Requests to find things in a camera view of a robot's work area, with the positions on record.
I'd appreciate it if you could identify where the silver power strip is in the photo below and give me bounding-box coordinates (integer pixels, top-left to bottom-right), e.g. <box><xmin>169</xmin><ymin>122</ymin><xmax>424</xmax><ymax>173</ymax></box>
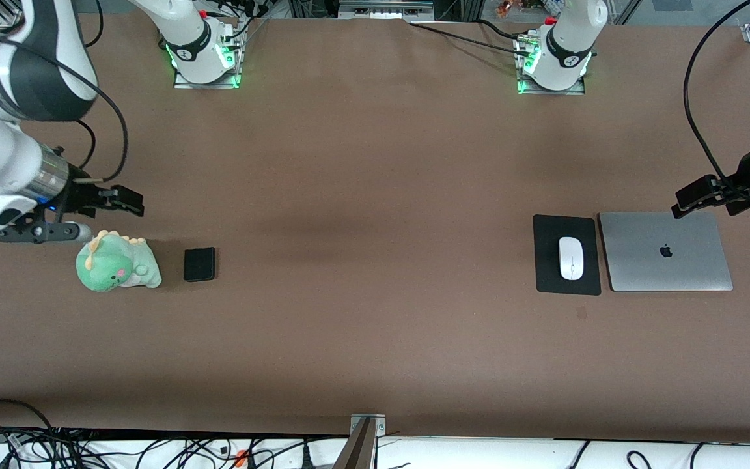
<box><xmin>338</xmin><ymin>0</ymin><xmax>435</xmax><ymax>20</ymax></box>

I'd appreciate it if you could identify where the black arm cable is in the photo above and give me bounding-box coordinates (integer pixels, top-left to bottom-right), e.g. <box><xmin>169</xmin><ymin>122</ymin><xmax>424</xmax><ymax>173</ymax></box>
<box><xmin>682</xmin><ymin>0</ymin><xmax>750</xmax><ymax>191</ymax></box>
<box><xmin>0</xmin><ymin>39</ymin><xmax>131</xmax><ymax>184</ymax></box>

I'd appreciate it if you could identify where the metal table edge bracket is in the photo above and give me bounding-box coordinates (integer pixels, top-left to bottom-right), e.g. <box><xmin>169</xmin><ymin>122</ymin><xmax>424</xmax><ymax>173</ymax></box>
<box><xmin>349</xmin><ymin>414</ymin><xmax>387</xmax><ymax>437</ymax></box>

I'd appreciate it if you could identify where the short black base cable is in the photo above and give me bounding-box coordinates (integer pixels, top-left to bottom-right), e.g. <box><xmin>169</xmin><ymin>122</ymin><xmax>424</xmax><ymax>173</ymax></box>
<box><xmin>476</xmin><ymin>18</ymin><xmax>523</xmax><ymax>40</ymax></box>

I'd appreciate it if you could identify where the black mouse pad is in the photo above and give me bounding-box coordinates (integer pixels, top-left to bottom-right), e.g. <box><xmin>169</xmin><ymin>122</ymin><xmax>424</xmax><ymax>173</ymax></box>
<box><xmin>533</xmin><ymin>214</ymin><xmax>602</xmax><ymax>296</ymax></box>

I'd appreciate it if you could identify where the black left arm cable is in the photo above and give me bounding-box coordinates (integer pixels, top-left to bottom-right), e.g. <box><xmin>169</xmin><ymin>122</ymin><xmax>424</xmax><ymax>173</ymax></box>
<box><xmin>682</xmin><ymin>0</ymin><xmax>750</xmax><ymax>191</ymax></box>

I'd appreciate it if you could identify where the silver laptop with apple logo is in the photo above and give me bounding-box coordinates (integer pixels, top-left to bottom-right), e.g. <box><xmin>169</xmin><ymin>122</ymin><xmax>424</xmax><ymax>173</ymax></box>
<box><xmin>599</xmin><ymin>211</ymin><xmax>734</xmax><ymax>292</ymax></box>

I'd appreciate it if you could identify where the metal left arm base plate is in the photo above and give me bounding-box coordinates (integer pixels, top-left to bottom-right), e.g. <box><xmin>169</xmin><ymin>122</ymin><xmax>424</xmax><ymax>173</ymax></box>
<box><xmin>516</xmin><ymin>70</ymin><xmax>587</xmax><ymax>96</ymax></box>

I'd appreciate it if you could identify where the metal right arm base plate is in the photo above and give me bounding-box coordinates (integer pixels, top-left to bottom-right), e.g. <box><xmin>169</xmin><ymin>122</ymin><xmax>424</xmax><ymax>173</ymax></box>
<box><xmin>173</xmin><ymin>62</ymin><xmax>241</xmax><ymax>90</ymax></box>

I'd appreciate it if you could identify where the black smartphone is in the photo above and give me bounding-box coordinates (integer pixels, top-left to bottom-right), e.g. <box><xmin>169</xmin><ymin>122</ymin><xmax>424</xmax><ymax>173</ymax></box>
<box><xmin>184</xmin><ymin>247</ymin><xmax>217</xmax><ymax>283</ymax></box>

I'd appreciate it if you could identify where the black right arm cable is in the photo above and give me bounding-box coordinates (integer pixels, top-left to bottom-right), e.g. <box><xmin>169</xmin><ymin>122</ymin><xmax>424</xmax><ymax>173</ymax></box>
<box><xmin>0</xmin><ymin>39</ymin><xmax>131</xmax><ymax>184</ymax></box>

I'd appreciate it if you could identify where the aluminium profile beam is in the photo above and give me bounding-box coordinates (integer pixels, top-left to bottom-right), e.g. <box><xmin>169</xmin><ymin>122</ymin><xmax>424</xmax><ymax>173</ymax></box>
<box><xmin>335</xmin><ymin>417</ymin><xmax>376</xmax><ymax>469</ymax></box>

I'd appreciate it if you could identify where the green dinosaur plush toy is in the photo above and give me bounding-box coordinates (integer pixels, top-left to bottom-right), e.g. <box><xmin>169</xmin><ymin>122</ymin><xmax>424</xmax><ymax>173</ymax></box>
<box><xmin>76</xmin><ymin>229</ymin><xmax>163</xmax><ymax>292</ymax></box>

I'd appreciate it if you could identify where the long black base cable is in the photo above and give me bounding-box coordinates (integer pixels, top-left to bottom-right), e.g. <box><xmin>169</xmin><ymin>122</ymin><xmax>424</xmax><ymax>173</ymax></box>
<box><xmin>408</xmin><ymin>22</ymin><xmax>531</xmax><ymax>57</ymax></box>

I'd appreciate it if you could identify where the black cable bundle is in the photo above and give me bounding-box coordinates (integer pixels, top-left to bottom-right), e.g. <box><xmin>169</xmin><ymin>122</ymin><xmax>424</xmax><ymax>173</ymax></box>
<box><xmin>0</xmin><ymin>423</ymin><xmax>324</xmax><ymax>469</ymax></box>

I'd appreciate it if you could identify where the white computer mouse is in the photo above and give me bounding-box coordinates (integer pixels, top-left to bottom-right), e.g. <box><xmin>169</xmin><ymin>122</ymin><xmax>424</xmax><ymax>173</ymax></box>
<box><xmin>558</xmin><ymin>236</ymin><xmax>586</xmax><ymax>281</ymax></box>

